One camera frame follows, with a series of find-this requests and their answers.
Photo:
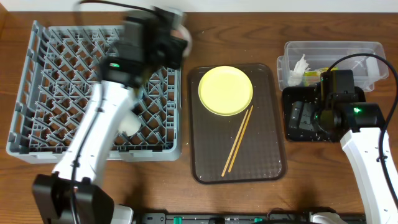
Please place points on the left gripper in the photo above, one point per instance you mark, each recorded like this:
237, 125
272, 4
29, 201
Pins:
171, 50

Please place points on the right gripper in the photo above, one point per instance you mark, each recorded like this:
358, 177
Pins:
311, 115

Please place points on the pink bowl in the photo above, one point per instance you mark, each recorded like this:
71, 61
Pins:
182, 33

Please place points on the yellow green snack wrapper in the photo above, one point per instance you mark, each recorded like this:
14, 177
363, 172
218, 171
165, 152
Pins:
314, 76

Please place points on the wooden chopstick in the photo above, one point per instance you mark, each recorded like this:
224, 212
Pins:
234, 144
240, 137

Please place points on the yellow plate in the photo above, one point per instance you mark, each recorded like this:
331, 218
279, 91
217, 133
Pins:
225, 90

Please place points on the white cup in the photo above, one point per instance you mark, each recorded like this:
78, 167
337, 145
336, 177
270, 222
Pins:
130, 124

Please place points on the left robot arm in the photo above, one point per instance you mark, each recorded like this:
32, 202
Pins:
72, 193

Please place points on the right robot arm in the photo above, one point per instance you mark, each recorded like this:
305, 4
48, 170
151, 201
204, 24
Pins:
335, 110

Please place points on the clear plastic waste bin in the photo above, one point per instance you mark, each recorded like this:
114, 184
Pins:
321, 54

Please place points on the grey plastic dishwasher rack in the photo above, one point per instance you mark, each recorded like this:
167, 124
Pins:
57, 78

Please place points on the black tray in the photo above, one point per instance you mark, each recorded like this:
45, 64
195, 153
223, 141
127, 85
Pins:
358, 114

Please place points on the crumpled white tissue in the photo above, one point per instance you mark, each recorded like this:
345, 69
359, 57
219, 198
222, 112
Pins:
296, 75

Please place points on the brown serving tray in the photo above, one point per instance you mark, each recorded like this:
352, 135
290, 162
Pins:
261, 156

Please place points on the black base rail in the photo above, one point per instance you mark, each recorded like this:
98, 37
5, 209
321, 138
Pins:
275, 215

